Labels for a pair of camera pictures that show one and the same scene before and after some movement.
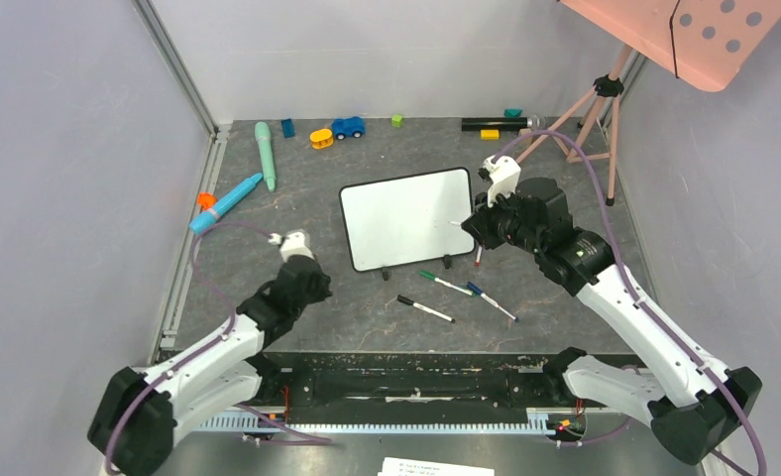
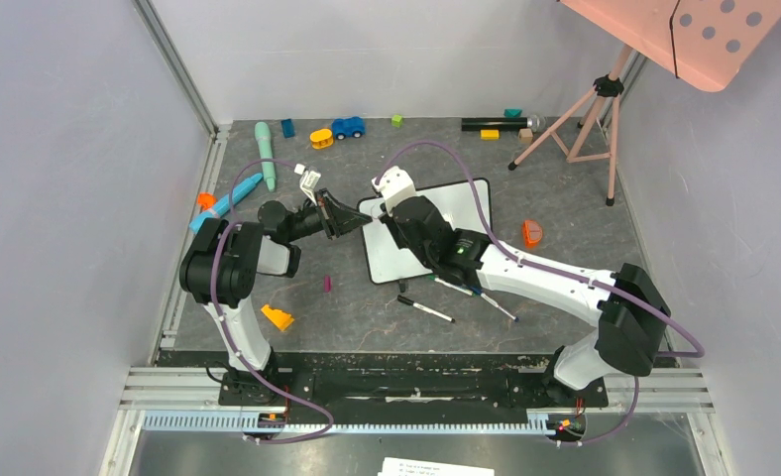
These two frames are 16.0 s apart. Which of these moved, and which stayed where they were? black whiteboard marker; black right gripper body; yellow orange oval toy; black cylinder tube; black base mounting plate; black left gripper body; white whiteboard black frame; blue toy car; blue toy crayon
Moved: black left gripper body; white whiteboard black frame; black right gripper body
Stayed: blue toy car; black base mounting plate; black cylinder tube; yellow orange oval toy; blue toy crayon; black whiteboard marker
